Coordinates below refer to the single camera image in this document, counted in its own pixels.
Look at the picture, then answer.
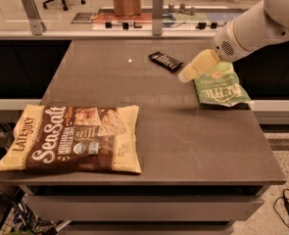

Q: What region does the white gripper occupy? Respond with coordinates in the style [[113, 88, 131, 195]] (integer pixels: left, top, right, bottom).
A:
[[178, 22, 249, 83]]

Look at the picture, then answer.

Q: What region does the black rxbar chocolate bar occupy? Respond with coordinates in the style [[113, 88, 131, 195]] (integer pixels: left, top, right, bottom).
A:
[[149, 52, 182, 72]]

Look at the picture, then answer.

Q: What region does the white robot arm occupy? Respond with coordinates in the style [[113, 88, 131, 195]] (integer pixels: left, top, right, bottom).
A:
[[178, 0, 289, 83]]

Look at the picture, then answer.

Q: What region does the green kettle chip bag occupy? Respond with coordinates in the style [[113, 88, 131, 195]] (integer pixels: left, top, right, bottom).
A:
[[194, 62, 251, 107]]

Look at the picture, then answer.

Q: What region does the brown sea salt chip bag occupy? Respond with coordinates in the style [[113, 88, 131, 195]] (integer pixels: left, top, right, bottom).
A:
[[0, 105, 141, 173]]

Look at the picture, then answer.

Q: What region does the colourful floor mat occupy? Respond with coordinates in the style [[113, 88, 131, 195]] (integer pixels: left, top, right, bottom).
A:
[[72, 8, 244, 24]]

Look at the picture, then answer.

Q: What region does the brown cardboard box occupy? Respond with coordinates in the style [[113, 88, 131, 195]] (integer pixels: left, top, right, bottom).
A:
[[113, 0, 141, 17]]

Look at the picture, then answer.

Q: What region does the grey table drawer base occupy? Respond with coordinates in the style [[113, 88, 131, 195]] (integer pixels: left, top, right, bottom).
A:
[[25, 195, 264, 235]]

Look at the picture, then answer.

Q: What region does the middle metal glass post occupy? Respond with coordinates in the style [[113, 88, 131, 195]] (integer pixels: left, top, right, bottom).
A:
[[152, 0, 164, 36]]

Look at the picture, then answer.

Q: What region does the metal glass post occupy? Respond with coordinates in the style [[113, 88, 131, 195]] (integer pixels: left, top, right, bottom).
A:
[[152, 0, 164, 36], [21, 0, 46, 35]]

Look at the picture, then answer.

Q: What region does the left metal glass post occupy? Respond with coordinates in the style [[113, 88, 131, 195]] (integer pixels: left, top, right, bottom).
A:
[[21, 0, 46, 35]]

